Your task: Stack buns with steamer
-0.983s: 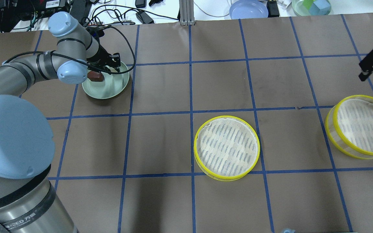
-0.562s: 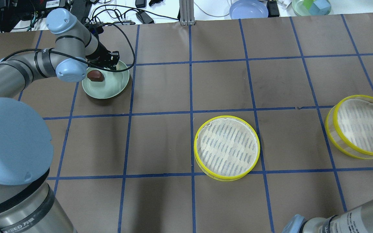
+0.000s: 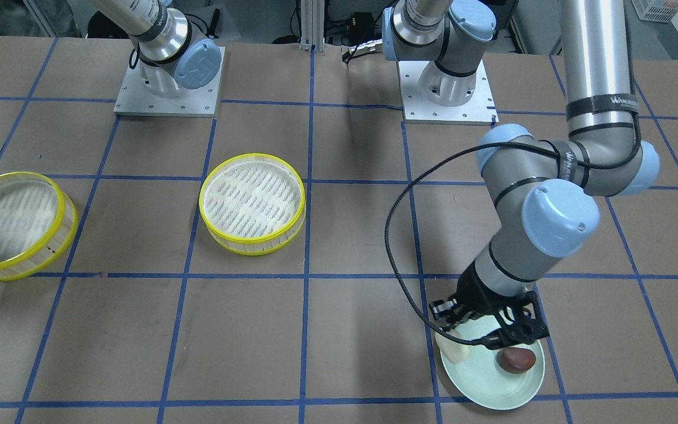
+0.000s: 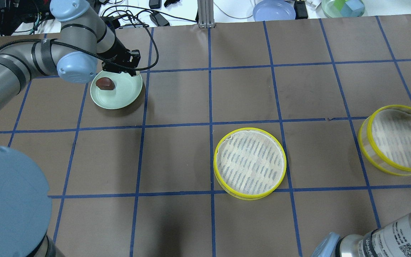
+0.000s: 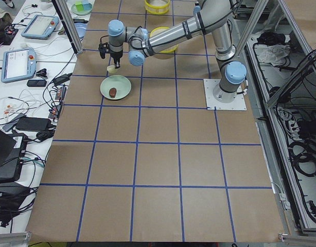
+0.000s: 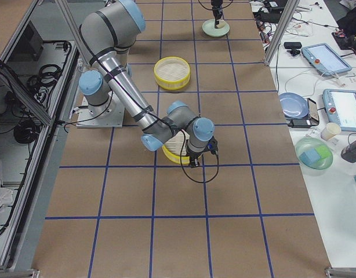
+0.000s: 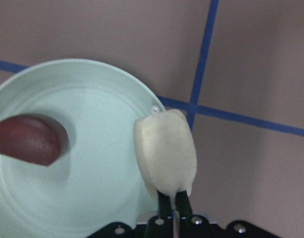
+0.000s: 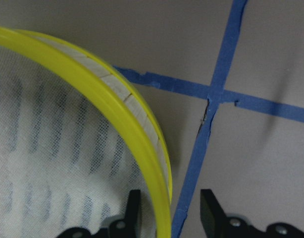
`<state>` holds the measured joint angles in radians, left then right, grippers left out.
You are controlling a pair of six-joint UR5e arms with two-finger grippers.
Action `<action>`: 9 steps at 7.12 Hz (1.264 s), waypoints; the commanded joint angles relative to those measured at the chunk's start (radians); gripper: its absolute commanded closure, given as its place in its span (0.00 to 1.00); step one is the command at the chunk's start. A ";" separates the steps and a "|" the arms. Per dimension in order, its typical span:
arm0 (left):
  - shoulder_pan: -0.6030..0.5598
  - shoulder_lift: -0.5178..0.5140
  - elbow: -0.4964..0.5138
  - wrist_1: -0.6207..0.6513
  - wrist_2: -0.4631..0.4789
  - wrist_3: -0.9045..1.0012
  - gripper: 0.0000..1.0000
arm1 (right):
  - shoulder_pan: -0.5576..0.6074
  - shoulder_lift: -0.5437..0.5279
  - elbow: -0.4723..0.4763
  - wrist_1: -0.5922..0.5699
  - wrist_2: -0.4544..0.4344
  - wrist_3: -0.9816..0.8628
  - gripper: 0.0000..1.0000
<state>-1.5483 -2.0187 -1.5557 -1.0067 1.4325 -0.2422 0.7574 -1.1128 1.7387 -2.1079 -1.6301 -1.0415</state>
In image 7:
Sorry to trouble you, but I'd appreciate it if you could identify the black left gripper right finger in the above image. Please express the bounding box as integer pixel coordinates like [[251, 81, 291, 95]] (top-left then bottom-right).
[[175, 190, 193, 218]]

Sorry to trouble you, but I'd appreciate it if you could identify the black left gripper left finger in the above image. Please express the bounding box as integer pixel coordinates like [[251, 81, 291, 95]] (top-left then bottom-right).
[[157, 191, 173, 220]]

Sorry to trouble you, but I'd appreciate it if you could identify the white steamed bun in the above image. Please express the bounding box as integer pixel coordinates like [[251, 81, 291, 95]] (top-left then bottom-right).
[[134, 106, 197, 203]]

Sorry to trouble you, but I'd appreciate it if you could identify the light green plate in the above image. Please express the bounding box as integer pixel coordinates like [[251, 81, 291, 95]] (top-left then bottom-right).
[[0, 59, 164, 238]]

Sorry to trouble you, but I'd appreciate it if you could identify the brown steamed bun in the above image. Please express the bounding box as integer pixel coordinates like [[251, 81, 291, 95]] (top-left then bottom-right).
[[0, 114, 68, 166]]

